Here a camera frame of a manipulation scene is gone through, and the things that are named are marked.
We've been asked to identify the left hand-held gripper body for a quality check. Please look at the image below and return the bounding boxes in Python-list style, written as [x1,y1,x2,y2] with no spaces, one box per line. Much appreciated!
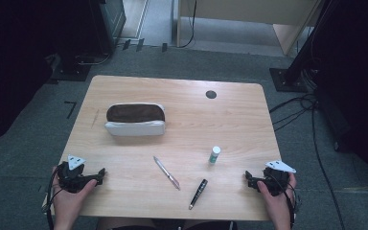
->
[57,154,93,195]

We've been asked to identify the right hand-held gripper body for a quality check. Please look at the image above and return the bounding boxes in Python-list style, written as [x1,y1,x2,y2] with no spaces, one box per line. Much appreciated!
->
[256,160,297,197]

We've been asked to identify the black pen gold tip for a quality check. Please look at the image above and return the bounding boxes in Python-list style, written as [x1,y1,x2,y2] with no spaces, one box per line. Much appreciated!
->
[188,178,209,211]

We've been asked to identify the person's left hand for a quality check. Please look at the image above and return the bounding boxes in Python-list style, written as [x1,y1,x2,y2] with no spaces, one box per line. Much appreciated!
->
[51,165,99,216]

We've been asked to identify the person's right hand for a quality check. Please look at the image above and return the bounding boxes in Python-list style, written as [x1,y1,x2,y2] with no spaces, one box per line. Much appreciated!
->
[257,172,298,215]

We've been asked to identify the small white green-labelled bottle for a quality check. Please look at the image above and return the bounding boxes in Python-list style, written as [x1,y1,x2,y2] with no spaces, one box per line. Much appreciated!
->
[207,146,222,166]

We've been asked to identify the white pencil case brown lining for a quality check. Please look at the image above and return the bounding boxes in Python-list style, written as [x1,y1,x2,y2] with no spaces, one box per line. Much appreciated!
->
[103,102,167,137]

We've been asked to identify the clear pink ballpoint pen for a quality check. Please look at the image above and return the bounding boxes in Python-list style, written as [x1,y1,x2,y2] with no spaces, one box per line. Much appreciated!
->
[152,155,182,192]

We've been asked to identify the black tape corner mark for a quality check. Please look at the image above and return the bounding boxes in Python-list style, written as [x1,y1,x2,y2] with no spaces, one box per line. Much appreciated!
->
[63,101,78,120]

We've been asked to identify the black flat stand base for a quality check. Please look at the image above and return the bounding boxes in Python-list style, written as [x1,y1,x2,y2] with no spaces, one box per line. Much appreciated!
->
[50,53,93,82]

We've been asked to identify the black metal stand with base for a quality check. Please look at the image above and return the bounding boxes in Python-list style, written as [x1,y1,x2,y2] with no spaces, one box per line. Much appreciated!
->
[268,0,343,94]

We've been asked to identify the black cabinet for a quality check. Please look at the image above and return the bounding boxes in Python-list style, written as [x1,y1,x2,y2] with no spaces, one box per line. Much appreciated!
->
[87,0,127,56]

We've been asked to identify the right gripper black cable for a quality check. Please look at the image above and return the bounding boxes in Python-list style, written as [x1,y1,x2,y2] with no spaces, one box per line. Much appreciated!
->
[276,176,302,229]

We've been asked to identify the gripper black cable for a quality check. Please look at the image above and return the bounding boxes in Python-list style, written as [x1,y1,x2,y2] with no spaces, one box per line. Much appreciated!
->
[41,166,61,230]
[276,176,302,229]

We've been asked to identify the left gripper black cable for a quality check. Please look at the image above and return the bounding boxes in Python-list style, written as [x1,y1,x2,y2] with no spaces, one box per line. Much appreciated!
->
[41,166,61,230]

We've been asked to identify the black floor cables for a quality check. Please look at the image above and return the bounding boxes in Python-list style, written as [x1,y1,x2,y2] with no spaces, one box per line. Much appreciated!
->
[268,68,346,230]

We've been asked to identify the black hanging cable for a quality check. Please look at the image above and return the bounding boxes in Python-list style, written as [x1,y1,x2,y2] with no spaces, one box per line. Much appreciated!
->
[177,0,198,50]

